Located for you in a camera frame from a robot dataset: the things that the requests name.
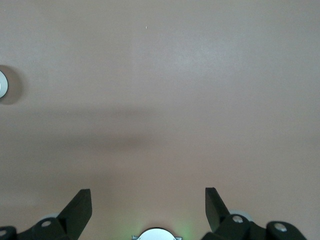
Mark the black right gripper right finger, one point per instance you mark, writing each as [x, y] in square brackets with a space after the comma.
[220, 222]

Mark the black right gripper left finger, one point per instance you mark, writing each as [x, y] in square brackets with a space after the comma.
[72, 220]

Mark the blue bowl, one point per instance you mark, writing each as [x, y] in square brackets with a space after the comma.
[3, 85]

